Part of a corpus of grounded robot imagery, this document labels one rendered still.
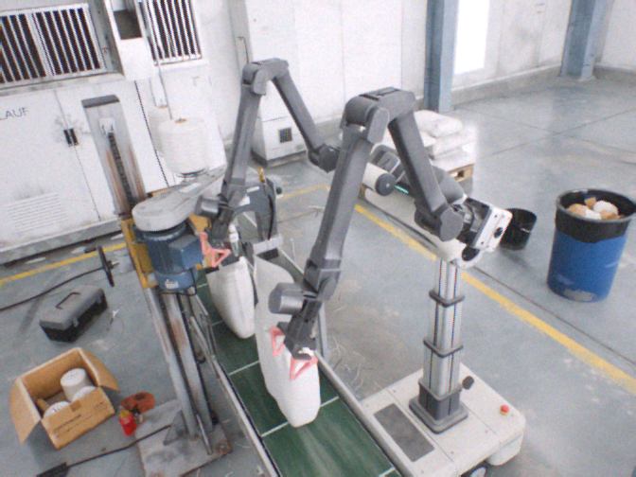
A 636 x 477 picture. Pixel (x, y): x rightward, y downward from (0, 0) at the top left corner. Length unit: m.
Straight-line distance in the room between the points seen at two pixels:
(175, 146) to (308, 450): 1.32
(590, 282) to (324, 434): 2.15
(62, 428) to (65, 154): 2.46
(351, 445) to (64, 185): 3.47
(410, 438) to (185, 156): 1.54
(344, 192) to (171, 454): 2.00
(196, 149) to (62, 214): 3.24
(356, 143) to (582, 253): 2.62
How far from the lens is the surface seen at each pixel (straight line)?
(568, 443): 2.78
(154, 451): 2.78
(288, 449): 2.14
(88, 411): 2.97
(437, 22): 7.59
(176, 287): 1.83
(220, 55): 6.09
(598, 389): 3.09
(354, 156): 0.99
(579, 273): 3.54
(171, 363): 2.37
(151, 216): 1.69
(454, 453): 2.28
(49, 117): 4.55
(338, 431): 2.17
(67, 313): 3.66
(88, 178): 4.69
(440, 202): 1.19
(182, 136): 1.63
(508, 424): 2.43
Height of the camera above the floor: 2.10
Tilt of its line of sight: 30 degrees down
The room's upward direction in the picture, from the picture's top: 5 degrees counter-clockwise
